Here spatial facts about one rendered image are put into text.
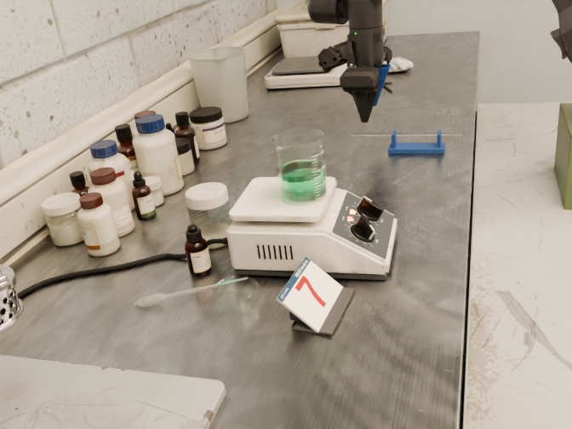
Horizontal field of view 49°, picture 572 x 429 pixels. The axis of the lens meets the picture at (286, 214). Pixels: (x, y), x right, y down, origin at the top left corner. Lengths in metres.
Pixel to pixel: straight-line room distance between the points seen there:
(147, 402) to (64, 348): 0.16
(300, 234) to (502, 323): 0.25
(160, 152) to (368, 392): 0.60
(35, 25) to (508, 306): 0.83
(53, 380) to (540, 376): 0.48
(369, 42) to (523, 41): 1.17
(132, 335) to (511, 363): 0.41
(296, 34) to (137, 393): 1.41
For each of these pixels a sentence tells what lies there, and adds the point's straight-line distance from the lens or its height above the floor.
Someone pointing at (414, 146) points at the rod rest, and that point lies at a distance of 1.15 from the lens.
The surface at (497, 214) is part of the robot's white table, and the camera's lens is 0.93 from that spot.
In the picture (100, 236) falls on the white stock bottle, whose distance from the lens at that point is 0.92.
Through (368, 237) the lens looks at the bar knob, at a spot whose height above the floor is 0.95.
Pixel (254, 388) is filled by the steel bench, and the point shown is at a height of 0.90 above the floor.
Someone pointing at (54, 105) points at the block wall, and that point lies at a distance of 1.14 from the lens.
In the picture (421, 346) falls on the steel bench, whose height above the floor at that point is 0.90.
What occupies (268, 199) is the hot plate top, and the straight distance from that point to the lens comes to 0.80.
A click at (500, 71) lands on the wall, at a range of 2.23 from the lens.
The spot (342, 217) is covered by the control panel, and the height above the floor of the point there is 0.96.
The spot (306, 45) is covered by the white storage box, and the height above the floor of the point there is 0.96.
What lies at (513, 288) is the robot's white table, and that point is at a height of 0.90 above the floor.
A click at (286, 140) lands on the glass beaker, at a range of 0.79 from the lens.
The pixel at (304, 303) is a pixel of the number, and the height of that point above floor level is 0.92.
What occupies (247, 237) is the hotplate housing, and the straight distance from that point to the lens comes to 0.77.
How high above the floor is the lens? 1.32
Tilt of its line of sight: 26 degrees down
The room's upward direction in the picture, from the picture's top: 7 degrees counter-clockwise
